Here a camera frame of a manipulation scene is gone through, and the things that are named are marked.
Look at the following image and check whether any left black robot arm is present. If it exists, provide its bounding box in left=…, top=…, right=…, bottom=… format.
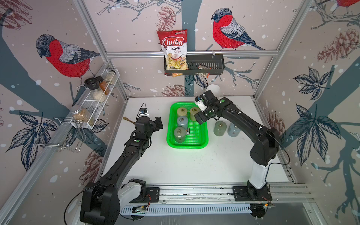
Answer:
left=80, top=116, right=163, bottom=225

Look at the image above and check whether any iridescent butter knife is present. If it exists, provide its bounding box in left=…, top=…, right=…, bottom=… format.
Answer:
left=122, top=117, right=136, bottom=125

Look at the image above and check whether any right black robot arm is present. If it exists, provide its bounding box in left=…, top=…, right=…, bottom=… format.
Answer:
left=195, top=91, right=280, bottom=201

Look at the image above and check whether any white wire spice rack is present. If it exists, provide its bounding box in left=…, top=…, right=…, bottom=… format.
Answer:
left=34, top=68, right=120, bottom=152

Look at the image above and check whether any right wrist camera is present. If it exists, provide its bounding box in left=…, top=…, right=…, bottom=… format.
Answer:
left=195, top=97, right=207, bottom=112

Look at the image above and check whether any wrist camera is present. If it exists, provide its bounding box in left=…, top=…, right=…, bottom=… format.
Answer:
left=195, top=97, right=207, bottom=112
left=139, top=107, right=149, bottom=117

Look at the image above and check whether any white pale spice bottle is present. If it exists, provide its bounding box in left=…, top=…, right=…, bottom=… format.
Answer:
left=105, top=70, right=117, bottom=85

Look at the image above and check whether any blue-grey tea canister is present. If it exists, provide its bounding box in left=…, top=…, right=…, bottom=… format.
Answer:
left=227, top=123, right=241, bottom=137
left=177, top=116, right=188, bottom=130

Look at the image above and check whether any red cassava chips bag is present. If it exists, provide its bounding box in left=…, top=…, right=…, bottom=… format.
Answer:
left=157, top=29, right=188, bottom=77

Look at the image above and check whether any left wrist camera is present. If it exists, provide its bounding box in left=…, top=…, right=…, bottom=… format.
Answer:
left=139, top=107, right=149, bottom=117

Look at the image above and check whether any green tea canister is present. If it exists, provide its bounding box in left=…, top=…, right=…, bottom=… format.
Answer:
left=174, top=127, right=186, bottom=143
left=213, top=121, right=227, bottom=137

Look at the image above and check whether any black lid spice grinder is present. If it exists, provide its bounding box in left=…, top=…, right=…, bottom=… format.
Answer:
left=84, top=77, right=107, bottom=102

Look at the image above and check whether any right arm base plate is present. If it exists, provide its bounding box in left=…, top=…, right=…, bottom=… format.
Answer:
left=231, top=186, right=272, bottom=202

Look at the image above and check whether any orange spice bottle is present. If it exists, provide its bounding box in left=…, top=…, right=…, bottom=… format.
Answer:
left=96, top=76, right=110, bottom=95

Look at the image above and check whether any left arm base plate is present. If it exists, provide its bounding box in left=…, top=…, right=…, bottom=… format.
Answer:
left=130, top=187, right=160, bottom=203

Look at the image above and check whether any black wall basket shelf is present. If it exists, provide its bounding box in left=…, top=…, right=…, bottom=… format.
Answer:
left=163, top=54, right=225, bottom=76

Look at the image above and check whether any beige tea canister back left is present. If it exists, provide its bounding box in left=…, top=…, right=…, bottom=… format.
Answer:
left=177, top=107, right=188, bottom=117

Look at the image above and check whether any snack packet in black shelf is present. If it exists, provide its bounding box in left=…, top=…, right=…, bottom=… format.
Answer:
left=196, top=64, right=211, bottom=78

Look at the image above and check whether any green plastic mesh basket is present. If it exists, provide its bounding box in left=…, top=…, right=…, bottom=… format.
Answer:
left=166, top=102, right=209, bottom=149

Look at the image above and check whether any glass jar with brown spice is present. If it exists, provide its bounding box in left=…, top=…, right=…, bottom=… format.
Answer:
left=70, top=105, right=91, bottom=122

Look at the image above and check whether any beige tea canister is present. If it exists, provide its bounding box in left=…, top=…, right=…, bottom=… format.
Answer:
left=177, top=107, right=188, bottom=117
left=189, top=106, right=200, bottom=122

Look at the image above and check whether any beige tea canister back right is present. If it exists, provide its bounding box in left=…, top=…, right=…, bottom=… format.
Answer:
left=189, top=106, right=200, bottom=122

